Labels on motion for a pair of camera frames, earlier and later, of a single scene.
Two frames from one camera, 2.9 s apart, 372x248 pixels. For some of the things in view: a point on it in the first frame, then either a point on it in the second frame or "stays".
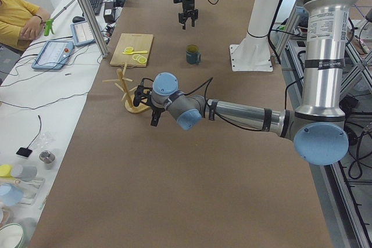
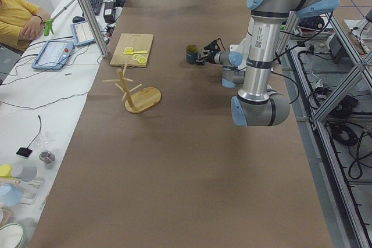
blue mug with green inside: x=193 y=56 stays
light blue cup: x=10 y=195 stays
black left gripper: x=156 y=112 -> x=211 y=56
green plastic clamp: x=48 y=26 stays
